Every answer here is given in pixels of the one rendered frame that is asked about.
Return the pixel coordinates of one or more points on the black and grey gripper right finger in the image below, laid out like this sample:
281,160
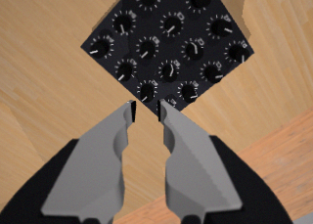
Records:
204,177

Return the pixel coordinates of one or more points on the black knob box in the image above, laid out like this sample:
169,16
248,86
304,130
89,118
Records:
150,29

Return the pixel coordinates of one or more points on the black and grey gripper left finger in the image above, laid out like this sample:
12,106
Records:
82,180

